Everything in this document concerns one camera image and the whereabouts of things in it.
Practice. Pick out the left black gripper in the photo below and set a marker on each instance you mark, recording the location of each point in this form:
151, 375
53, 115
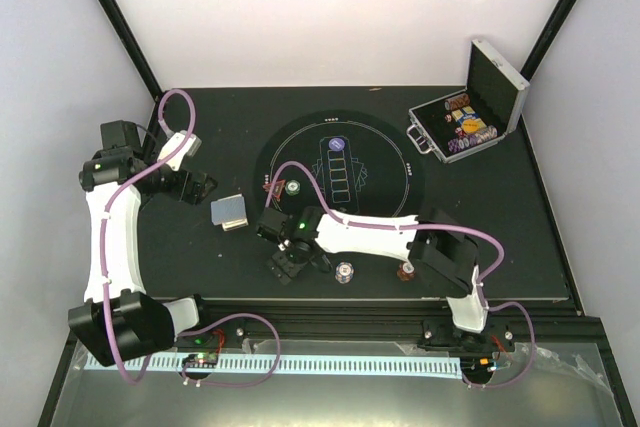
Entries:
196, 195

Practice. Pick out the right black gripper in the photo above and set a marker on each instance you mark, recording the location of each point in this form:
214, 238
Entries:
286, 269

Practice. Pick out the blue chip stack front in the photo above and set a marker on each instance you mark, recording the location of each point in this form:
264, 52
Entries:
344, 272

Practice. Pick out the green chips seat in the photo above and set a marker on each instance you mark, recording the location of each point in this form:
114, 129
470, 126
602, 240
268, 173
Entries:
292, 188

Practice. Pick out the purple small blind button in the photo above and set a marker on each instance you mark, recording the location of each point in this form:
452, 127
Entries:
336, 144

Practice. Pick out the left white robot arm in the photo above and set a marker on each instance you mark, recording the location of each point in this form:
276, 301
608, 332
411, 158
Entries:
118, 321

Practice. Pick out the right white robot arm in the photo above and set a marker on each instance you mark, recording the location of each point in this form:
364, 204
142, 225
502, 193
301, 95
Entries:
418, 242

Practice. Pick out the red triangle marker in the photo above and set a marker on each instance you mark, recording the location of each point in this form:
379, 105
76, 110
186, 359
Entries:
275, 189

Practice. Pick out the round black poker mat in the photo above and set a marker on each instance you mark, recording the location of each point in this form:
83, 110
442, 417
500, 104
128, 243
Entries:
378, 174

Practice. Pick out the brown chip stack front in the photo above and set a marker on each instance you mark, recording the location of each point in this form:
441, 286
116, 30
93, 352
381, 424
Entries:
406, 272

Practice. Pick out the purple chip row in case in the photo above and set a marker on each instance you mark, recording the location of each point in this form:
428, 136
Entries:
458, 144

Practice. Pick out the orange big blind button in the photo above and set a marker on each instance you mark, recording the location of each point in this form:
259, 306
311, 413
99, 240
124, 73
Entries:
470, 124

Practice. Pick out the blue playing card box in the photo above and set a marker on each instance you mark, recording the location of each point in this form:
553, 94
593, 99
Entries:
460, 115

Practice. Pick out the orange chip row in case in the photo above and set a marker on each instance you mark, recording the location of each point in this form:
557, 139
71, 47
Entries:
457, 102

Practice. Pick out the aluminium poker case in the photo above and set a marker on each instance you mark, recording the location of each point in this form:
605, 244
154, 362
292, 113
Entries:
497, 92

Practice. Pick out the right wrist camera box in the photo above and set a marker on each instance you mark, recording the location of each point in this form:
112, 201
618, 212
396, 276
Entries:
273, 225

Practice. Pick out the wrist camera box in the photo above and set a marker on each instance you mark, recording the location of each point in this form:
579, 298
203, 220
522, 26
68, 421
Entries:
178, 148
273, 225

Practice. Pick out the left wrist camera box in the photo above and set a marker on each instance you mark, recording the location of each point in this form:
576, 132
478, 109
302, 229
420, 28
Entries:
178, 148

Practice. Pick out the white slotted cable duct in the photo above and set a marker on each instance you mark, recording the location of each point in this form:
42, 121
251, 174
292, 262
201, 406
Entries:
333, 365

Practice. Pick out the left black frame post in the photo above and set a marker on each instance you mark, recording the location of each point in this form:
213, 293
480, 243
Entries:
128, 40

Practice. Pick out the black frame post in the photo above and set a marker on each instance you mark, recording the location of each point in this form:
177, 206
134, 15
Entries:
548, 34
128, 40

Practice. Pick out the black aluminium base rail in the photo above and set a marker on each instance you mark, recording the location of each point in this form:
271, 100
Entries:
426, 323

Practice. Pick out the right black frame post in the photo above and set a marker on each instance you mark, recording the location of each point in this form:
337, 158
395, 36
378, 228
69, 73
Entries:
548, 34

